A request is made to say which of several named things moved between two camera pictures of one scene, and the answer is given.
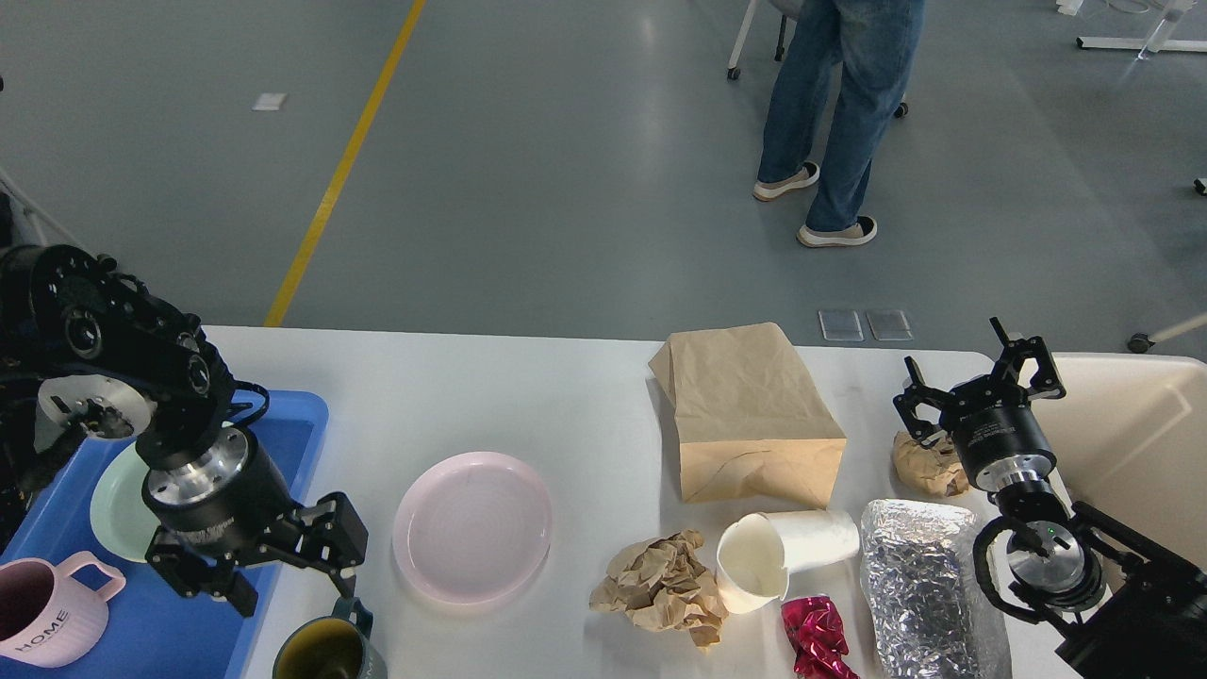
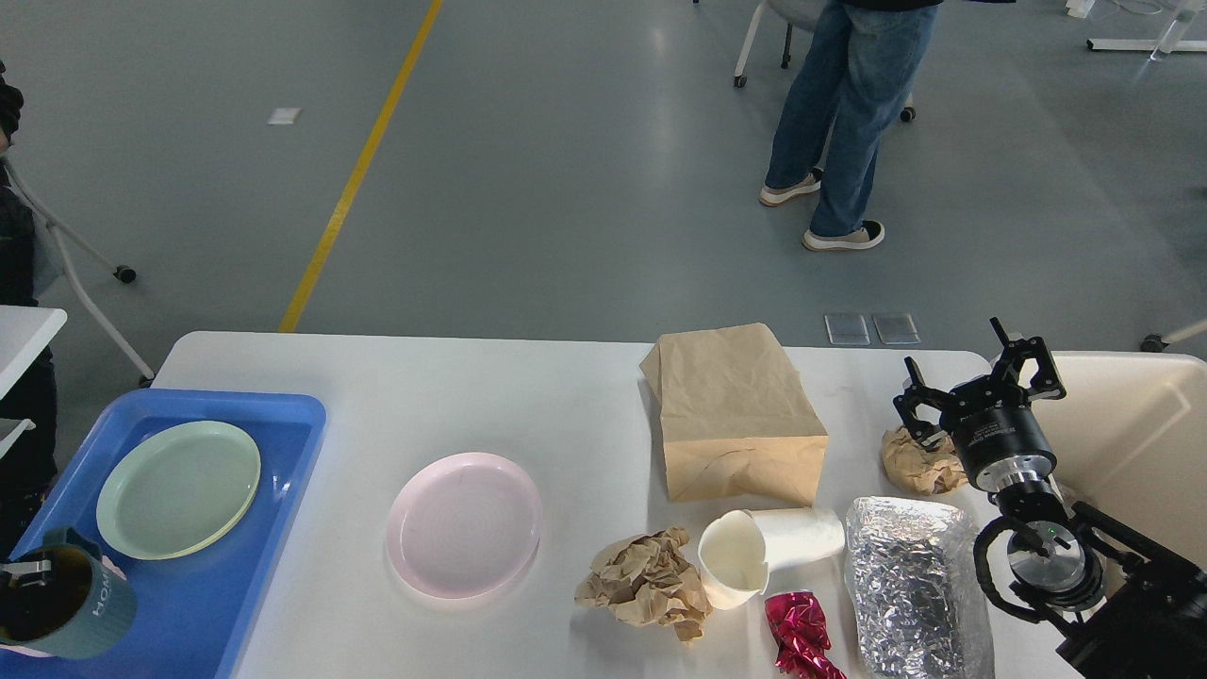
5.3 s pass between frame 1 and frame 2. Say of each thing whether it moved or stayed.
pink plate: stayed
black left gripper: moved
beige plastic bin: stayed
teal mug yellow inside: moved
